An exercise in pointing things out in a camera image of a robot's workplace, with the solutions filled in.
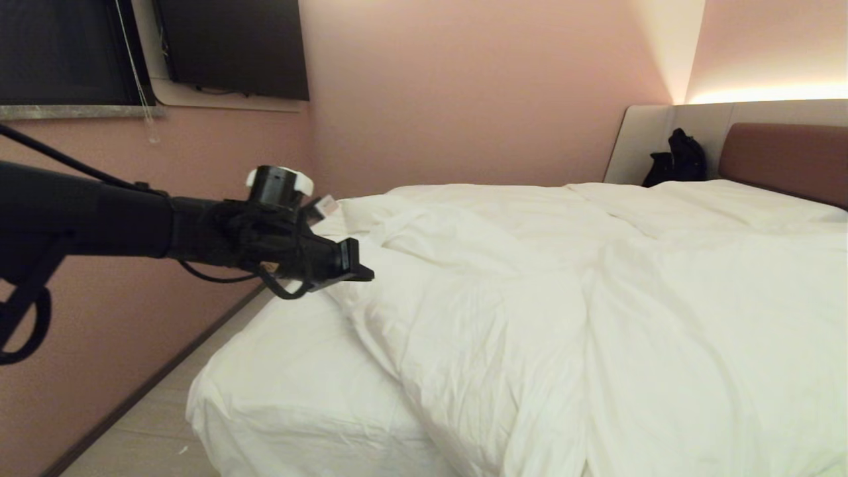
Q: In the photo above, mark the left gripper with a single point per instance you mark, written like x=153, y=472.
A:
x=313, y=257

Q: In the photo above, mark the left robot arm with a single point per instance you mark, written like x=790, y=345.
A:
x=99, y=218

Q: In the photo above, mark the white bed mattress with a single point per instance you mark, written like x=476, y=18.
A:
x=298, y=391

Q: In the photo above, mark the white duvet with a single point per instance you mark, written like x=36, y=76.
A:
x=563, y=318

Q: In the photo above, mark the marble window sill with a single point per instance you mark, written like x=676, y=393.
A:
x=73, y=112

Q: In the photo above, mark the black bag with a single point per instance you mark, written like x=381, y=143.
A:
x=682, y=162

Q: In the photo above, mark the dark window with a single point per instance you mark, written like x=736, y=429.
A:
x=63, y=50

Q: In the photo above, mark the brown padded headboard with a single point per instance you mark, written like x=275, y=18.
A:
x=788, y=159

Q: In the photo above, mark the black wall television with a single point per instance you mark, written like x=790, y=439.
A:
x=232, y=46

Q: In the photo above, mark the grey wall headboard panel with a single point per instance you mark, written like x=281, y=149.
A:
x=639, y=142

